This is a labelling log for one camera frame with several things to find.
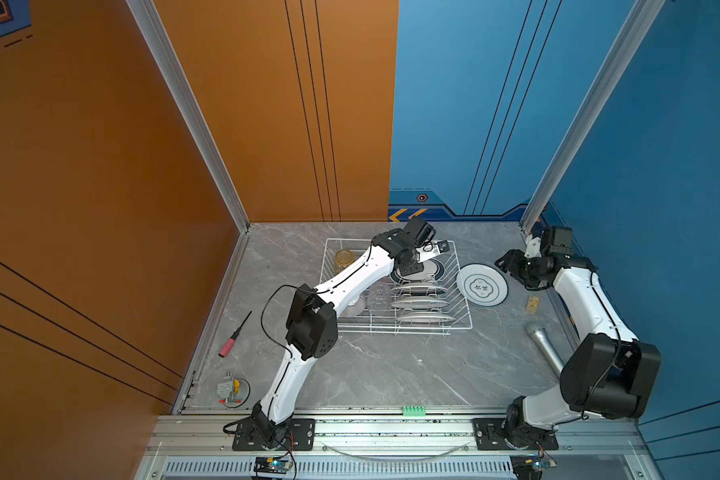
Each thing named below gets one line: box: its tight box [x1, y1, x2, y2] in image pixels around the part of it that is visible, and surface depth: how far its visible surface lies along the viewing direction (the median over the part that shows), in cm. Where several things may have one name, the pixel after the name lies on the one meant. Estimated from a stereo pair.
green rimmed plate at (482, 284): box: [456, 263, 509, 307], surface depth 103 cm
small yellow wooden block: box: [526, 295, 539, 314], surface depth 98 cm
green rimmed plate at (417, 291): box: [390, 286, 448, 297], surface depth 94 cm
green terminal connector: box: [402, 406, 426, 417], surface depth 79 cm
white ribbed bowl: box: [340, 295, 371, 318], surface depth 93 cm
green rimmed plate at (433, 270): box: [390, 259, 445, 283], surface depth 98 cm
